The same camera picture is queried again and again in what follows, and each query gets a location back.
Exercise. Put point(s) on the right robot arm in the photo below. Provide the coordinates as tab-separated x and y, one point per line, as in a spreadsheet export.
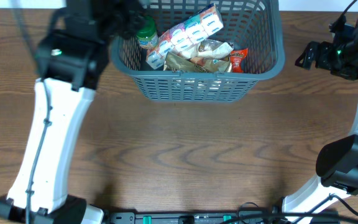
336	176

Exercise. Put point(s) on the green lid jar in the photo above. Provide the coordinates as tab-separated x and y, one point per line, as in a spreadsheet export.
147	37

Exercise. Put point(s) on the beige snack pouch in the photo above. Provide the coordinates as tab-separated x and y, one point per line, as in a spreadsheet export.
207	49

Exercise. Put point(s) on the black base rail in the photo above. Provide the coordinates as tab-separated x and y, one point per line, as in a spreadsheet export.
201	218

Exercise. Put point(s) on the grey plastic basket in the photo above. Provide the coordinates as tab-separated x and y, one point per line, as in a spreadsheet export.
254	25

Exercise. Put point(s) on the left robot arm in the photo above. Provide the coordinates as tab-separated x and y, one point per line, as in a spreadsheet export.
69	62

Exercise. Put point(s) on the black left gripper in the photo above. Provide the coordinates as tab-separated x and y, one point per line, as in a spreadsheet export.
132	27

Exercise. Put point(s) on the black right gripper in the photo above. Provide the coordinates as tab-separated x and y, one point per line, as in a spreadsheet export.
317	54

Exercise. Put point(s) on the gold foil bag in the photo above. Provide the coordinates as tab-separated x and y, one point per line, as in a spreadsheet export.
176	63

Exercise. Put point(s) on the colourful tissue multipack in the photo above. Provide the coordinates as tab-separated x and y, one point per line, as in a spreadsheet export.
185	35

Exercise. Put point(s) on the red spaghetti packet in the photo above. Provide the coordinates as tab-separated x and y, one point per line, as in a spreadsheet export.
236	58

